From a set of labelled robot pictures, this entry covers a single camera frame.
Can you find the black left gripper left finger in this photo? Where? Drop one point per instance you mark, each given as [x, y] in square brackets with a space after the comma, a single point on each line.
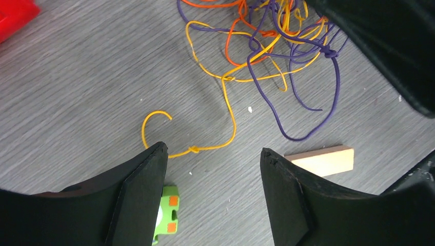
[116, 207]

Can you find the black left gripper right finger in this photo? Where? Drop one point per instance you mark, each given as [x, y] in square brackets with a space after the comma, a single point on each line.
[305, 209]

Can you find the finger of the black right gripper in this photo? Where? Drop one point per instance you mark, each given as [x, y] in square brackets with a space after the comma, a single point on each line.
[397, 37]

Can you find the green frog toy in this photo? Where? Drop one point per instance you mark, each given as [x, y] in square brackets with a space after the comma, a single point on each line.
[167, 221]

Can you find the wooden block front centre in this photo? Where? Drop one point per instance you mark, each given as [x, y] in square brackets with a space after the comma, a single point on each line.
[326, 161]

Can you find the red plastic bin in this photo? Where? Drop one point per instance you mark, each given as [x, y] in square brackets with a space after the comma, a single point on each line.
[15, 14]

